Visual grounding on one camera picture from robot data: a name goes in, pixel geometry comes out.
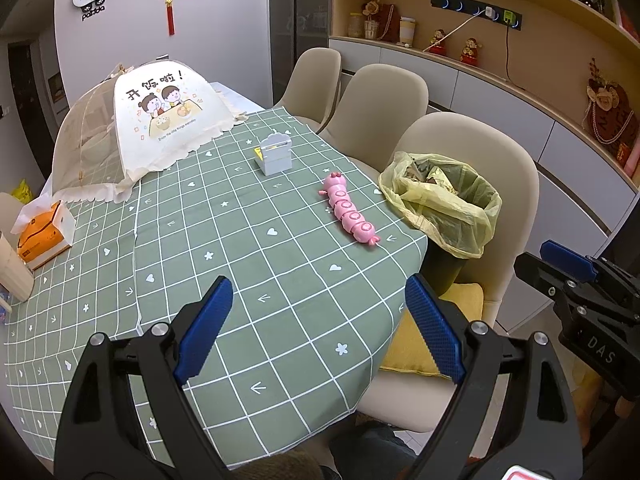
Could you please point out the yellow plastic bag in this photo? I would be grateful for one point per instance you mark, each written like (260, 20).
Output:
(21, 192)

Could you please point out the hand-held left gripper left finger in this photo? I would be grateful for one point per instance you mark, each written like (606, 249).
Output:
(205, 330)

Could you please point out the orange tissue box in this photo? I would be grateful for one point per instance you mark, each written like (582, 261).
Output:
(45, 235)

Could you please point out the cream lidded tumbler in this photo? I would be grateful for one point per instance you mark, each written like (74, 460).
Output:
(406, 31)

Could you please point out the beige wall cabinet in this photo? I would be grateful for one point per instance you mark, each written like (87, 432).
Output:
(500, 110)

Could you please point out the grey toothpick holder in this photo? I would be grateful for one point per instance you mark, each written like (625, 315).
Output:
(274, 157)

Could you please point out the flower bag ornament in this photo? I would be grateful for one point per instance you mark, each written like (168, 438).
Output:
(607, 105)

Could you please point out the person's dark trouser leg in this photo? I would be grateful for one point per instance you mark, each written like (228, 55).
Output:
(370, 447)

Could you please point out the green plug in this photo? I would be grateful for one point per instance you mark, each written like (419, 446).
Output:
(509, 17)

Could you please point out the pink caterpillar toy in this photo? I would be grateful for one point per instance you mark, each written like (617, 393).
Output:
(347, 207)

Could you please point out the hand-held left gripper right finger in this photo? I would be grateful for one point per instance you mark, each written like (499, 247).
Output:
(432, 330)

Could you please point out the beige mesh food cover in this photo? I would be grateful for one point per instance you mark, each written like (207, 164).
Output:
(160, 120)

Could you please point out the flower vase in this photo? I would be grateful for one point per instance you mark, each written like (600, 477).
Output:
(371, 15)

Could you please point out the red seated figurine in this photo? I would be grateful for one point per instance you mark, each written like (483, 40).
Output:
(470, 51)
(438, 42)

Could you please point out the beige dining chair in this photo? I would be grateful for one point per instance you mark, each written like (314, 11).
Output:
(312, 80)
(385, 105)
(475, 150)

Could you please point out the glass jar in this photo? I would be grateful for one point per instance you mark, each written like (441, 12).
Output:
(356, 25)

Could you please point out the yellow seat cushion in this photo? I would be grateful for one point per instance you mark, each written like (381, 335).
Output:
(415, 345)

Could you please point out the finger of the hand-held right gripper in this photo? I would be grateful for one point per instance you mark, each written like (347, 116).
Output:
(565, 257)
(540, 272)

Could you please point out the dark red pouch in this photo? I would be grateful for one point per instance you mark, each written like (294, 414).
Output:
(389, 22)

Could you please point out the brown fuzzy slipper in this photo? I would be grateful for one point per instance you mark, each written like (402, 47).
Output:
(295, 465)

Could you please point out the dark glass cabinet door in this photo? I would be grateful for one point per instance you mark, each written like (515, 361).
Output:
(300, 25)

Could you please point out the black bin with yellow liner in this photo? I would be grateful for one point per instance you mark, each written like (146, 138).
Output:
(470, 220)

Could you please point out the black power track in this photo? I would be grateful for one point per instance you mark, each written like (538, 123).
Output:
(465, 5)

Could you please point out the white charger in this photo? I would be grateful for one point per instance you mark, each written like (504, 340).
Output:
(488, 12)

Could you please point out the green checked tablecloth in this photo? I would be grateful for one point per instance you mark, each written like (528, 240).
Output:
(280, 260)

